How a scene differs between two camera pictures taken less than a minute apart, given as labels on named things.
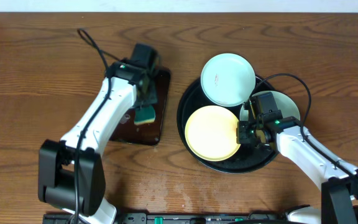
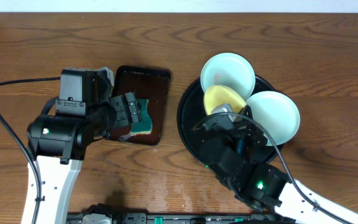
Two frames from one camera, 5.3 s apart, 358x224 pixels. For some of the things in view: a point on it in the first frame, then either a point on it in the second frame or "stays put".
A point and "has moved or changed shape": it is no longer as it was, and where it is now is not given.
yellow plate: (211, 133) has moved or changed shape
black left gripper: (149, 94) -> (123, 110)
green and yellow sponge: (144, 115) has moved or changed shape
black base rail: (252, 218) stays put
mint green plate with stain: (228, 79) stays put
